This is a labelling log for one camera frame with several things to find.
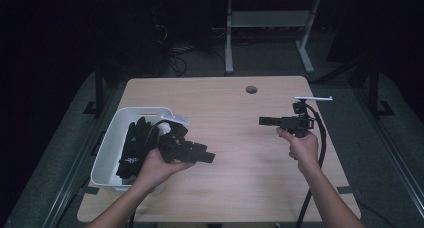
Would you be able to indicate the person's right hand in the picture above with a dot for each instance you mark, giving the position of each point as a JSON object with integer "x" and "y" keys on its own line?
{"x": 306, "y": 151}

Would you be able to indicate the white plastic bin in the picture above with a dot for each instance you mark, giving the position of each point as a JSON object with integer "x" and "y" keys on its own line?
{"x": 106, "y": 161}

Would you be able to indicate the black metal post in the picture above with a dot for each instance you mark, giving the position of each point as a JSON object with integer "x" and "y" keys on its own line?
{"x": 373, "y": 88}
{"x": 99, "y": 88}

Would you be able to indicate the aluminium rail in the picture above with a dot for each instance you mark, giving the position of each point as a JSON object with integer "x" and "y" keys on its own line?
{"x": 393, "y": 154}
{"x": 80, "y": 158}

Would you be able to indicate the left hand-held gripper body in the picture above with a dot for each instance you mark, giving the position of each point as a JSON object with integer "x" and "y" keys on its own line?
{"x": 175, "y": 148}

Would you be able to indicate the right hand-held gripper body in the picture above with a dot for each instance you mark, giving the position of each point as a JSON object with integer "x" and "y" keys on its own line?
{"x": 298, "y": 123}

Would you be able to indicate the person's left hand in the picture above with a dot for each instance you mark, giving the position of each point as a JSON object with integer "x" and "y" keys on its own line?
{"x": 153, "y": 171}

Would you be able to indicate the grey tape piece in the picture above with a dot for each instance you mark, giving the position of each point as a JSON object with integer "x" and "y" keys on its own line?
{"x": 90, "y": 190}
{"x": 348, "y": 190}

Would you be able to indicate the white metal desk frame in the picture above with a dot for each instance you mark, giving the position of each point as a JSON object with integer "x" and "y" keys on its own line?
{"x": 268, "y": 18}

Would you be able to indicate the black glove with triangle logo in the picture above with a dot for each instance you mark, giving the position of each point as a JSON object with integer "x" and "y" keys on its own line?
{"x": 136, "y": 134}

